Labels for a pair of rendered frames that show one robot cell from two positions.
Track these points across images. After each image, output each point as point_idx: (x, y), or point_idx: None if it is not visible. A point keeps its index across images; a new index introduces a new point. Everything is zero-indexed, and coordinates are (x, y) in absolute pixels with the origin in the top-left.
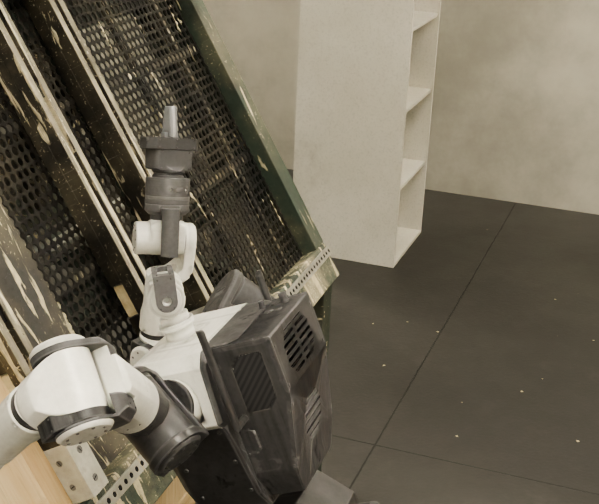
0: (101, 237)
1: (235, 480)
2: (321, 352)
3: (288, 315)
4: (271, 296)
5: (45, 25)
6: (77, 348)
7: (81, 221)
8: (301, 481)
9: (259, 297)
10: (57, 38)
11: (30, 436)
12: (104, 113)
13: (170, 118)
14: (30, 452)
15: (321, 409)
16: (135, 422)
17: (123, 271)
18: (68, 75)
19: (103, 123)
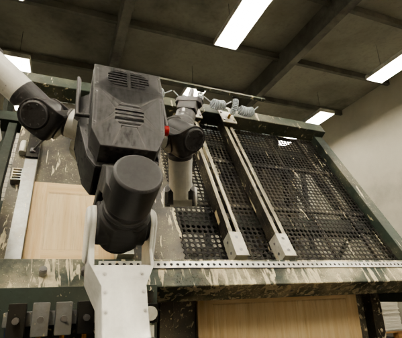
0: (210, 189)
1: (82, 154)
2: (154, 96)
3: (126, 70)
4: (188, 123)
5: (225, 139)
6: None
7: (206, 186)
8: (96, 136)
9: (179, 121)
10: (227, 141)
11: None
12: (239, 160)
13: (188, 92)
14: None
15: (144, 121)
16: None
17: (215, 201)
18: (230, 152)
19: (239, 164)
